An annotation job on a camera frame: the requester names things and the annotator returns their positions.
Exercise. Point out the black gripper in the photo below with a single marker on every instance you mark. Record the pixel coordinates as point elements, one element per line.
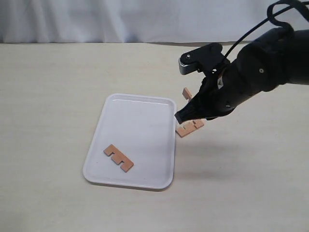
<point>217,97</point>

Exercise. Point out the wooden notched piece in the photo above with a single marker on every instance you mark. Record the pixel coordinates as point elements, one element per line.
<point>187,94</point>
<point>118,158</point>
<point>189,127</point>

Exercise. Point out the white plastic tray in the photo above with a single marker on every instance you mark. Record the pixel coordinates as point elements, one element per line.
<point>142,128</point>

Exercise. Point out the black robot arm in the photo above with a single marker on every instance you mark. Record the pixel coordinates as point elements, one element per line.
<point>276,58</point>

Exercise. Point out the white backdrop curtain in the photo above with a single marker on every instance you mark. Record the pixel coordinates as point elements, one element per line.
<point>128,21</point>

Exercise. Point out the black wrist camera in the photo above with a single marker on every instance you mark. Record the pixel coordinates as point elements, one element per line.
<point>206,59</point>

